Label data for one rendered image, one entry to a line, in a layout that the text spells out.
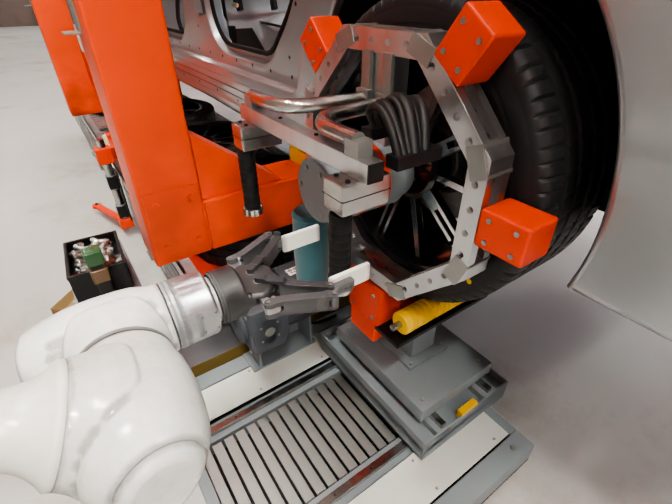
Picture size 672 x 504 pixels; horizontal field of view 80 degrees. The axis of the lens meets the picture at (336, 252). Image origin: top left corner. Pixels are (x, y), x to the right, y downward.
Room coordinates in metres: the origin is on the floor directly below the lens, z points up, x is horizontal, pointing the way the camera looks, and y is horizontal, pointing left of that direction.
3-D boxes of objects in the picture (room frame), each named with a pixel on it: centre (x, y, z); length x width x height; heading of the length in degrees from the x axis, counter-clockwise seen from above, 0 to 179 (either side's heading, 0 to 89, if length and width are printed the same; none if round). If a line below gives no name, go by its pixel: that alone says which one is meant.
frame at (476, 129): (0.81, -0.10, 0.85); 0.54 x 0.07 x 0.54; 35
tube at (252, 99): (0.82, 0.06, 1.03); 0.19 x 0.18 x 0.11; 125
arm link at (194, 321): (0.40, 0.19, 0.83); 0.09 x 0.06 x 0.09; 35
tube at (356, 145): (0.66, -0.06, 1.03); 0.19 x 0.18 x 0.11; 125
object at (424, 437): (0.91, -0.24, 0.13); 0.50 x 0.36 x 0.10; 35
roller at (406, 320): (0.77, -0.25, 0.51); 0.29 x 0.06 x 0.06; 125
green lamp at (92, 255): (0.80, 0.58, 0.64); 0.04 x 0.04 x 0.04; 35
